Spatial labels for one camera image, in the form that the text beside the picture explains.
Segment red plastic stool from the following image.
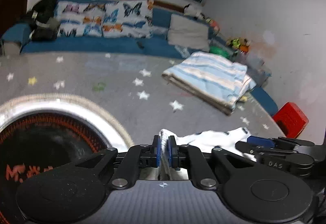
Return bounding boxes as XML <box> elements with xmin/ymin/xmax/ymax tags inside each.
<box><xmin>273</xmin><ymin>102</ymin><xmax>309</xmax><ymax>139</ymax></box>

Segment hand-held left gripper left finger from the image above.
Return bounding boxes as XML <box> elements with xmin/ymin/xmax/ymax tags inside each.
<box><xmin>75</xmin><ymin>135</ymin><xmax>161</xmax><ymax>190</ymax></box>

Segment striped folded blanket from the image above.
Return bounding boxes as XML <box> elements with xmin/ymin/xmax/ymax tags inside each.
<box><xmin>162</xmin><ymin>51</ymin><xmax>257</xmax><ymax>116</ymax></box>

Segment pink plush toy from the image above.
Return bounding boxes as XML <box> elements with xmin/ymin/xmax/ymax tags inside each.
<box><xmin>204</xmin><ymin>16</ymin><xmax>221</xmax><ymax>36</ymax></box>

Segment butterfly print pillow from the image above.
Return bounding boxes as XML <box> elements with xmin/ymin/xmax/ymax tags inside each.
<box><xmin>102</xmin><ymin>0</ymin><xmax>154</xmax><ymax>39</ymax></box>
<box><xmin>55</xmin><ymin>0</ymin><xmax>120</xmax><ymax>37</ymax></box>

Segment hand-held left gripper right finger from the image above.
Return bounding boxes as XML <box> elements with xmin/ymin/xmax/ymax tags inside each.
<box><xmin>167</xmin><ymin>135</ymin><xmax>256</xmax><ymax>190</ymax></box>

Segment grey pillow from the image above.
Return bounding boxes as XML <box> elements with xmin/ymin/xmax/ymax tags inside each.
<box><xmin>167</xmin><ymin>13</ymin><xmax>212</xmax><ymax>52</ymax></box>

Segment clear plastic storage box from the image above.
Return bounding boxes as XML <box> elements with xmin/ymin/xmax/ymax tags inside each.
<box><xmin>233</xmin><ymin>52</ymin><xmax>272</xmax><ymax>87</ymax></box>

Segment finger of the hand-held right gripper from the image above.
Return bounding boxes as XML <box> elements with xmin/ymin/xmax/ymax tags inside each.
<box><xmin>247</xmin><ymin>136</ymin><xmax>316</xmax><ymax>147</ymax></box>
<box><xmin>236</xmin><ymin>140</ymin><xmax>274</xmax><ymax>155</ymax></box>

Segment white navy polka-dot pants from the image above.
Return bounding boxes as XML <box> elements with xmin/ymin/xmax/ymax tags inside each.
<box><xmin>158</xmin><ymin>127</ymin><xmax>256</xmax><ymax>181</ymax></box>

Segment grey star-print mat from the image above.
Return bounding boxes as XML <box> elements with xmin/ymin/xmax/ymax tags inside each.
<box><xmin>0</xmin><ymin>51</ymin><xmax>287</xmax><ymax>148</ymax></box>

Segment green yellow toy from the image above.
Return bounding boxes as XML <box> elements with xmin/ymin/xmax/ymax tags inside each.
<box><xmin>227</xmin><ymin>38</ymin><xmax>249</xmax><ymax>49</ymax></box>

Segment black clothes pile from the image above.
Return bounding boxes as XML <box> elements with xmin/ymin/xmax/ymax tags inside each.
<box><xmin>24</xmin><ymin>0</ymin><xmax>62</xmax><ymax>41</ymax></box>

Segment round black heater white rim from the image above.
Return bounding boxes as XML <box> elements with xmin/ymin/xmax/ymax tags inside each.
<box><xmin>0</xmin><ymin>94</ymin><xmax>135</xmax><ymax>224</ymax></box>

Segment black white plush toy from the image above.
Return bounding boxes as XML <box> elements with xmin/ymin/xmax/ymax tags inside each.
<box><xmin>184</xmin><ymin>3</ymin><xmax>204</xmax><ymax>21</ymax></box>

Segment blue bench cushion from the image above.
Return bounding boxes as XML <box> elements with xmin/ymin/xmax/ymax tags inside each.
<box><xmin>0</xmin><ymin>0</ymin><xmax>279</xmax><ymax>117</ymax></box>

